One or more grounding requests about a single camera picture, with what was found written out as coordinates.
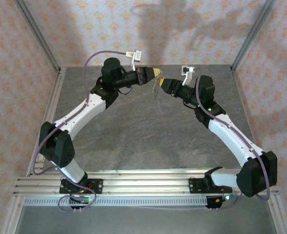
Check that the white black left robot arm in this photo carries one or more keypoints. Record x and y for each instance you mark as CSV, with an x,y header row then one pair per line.
x,y
84,109

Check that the aluminium table side rail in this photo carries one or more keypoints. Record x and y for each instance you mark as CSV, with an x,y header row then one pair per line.
x,y
242,97
56,92

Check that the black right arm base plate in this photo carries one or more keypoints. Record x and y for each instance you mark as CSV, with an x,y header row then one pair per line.
x,y
194,186

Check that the small controller board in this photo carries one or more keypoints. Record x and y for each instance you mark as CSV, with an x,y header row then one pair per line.
x,y
228,197
86,200

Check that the aluminium lower frame rail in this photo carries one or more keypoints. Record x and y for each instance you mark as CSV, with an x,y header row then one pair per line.
x,y
11,214
277,212

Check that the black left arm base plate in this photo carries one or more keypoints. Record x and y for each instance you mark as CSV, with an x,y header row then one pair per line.
x,y
97,186

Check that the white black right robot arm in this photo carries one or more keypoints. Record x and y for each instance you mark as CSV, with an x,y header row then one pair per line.
x,y
231,136

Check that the wide aluminium mounting beam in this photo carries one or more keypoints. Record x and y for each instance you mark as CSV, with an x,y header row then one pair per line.
x,y
145,185

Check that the aluminium frame post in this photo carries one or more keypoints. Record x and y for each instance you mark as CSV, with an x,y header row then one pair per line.
x,y
253,36
38,36

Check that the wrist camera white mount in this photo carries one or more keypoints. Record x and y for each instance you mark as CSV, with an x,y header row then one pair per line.
x,y
138,55
184,70

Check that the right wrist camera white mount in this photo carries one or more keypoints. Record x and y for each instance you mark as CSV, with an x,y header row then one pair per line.
x,y
184,70

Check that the aluminium table edge rail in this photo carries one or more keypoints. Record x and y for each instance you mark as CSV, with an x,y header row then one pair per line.
x,y
145,173

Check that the grey metal shelf panel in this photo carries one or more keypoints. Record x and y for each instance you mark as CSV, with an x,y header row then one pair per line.
x,y
145,219

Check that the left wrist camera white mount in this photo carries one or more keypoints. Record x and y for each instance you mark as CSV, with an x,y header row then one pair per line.
x,y
138,55

